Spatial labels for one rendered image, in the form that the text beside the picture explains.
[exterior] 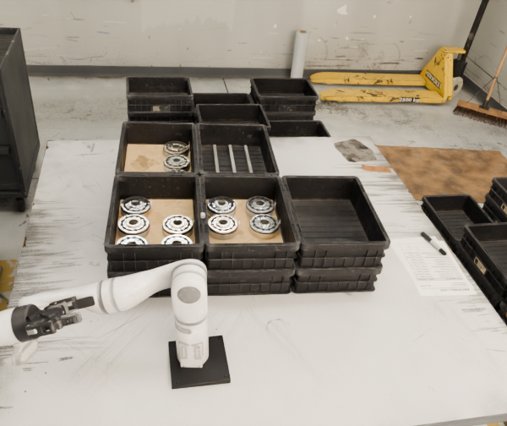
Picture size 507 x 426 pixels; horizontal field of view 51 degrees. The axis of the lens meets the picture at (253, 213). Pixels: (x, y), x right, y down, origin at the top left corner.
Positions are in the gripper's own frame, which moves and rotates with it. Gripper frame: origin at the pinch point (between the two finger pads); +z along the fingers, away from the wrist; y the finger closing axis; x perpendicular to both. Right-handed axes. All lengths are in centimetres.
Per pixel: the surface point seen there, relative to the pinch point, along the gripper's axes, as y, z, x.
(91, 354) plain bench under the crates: 37.9, -18.3, 25.4
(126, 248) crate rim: 47.8, -2.4, -0.6
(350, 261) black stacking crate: 63, 63, 25
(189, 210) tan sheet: 83, 13, -1
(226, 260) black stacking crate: 56, 24, 13
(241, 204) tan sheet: 89, 31, 2
